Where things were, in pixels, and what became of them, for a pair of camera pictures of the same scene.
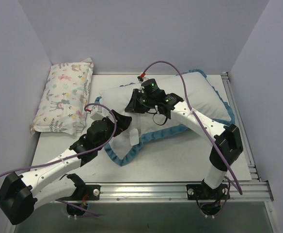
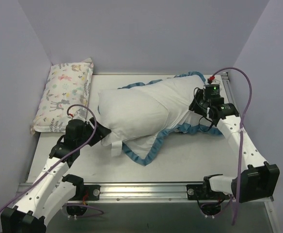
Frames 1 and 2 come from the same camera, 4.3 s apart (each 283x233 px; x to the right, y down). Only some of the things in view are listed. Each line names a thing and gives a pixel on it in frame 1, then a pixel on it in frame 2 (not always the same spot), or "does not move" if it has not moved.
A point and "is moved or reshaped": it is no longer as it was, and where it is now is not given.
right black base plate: (201, 191) does not move
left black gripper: (117, 119) -> (102, 132)
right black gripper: (133, 101) -> (196, 103)
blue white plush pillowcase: (158, 96) is moved or reshaped
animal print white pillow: (62, 106) does not move
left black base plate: (93, 191) does not move
